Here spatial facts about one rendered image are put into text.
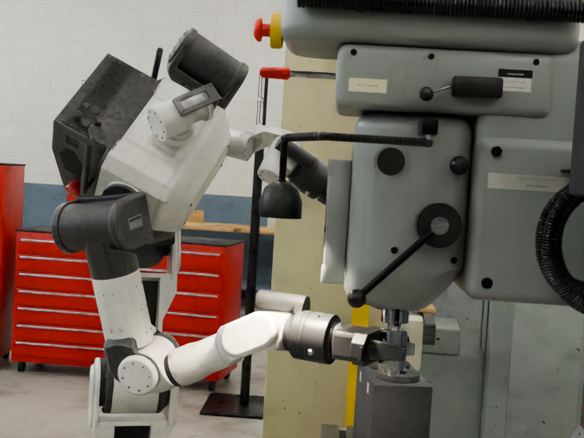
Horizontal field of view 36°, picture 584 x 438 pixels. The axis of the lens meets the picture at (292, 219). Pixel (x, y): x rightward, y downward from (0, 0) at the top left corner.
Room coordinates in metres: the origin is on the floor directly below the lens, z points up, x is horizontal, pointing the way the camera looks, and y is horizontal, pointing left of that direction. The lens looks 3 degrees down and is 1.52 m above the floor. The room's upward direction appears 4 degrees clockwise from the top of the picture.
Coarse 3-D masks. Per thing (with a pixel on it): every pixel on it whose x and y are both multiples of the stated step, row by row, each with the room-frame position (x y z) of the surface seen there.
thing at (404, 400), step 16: (368, 368) 1.91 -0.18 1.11; (368, 384) 1.82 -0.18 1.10; (384, 384) 1.77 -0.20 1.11; (400, 384) 1.78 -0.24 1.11; (416, 384) 1.79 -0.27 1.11; (368, 400) 1.81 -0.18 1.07; (384, 400) 1.77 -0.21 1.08; (400, 400) 1.77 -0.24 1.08; (416, 400) 1.77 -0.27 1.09; (368, 416) 1.80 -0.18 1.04; (384, 416) 1.77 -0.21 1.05; (400, 416) 1.77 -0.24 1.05; (416, 416) 1.78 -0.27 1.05; (368, 432) 1.79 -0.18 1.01; (384, 432) 1.77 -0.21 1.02; (400, 432) 1.77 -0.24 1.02; (416, 432) 1.78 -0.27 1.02
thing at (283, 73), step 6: (264, 72) 1.63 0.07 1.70; (270, 72) 1.63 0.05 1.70; (276, 72) 1.63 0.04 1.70; (282, 72) 1.63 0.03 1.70; (288, 72) 1.62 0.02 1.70; (294, 72) 1.63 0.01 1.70; (300, 72) 1.63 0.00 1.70; (306, 72) 1.63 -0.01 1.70; (312, 72) 1.63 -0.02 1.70; (318, 72) 1.63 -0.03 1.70; (324, 72) 1.63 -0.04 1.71; (276, 78) 1.63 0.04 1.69; (282, 78) 1.63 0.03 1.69; (288, 78) 1.63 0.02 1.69; (318, 78) 1.63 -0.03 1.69; (324, 78) 1.63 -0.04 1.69; (330, 78) 1.63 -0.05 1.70
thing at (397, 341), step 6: (384, 336) 1.51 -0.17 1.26; (390, 336) 1.50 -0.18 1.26; (396, 336) 1.50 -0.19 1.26; (402, 336) 1.51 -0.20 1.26; (390, 342) 1.50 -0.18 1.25; (396, 342) 1.50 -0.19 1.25; (402, 342) 1.51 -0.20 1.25; (378, 360) 1.52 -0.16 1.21; (378, 366) 1.52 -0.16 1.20; (384, 366) 1.51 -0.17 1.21; (390, 366) 1.50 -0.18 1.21; (396, 366) 1.50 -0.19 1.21; (402, 366) 1.51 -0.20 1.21
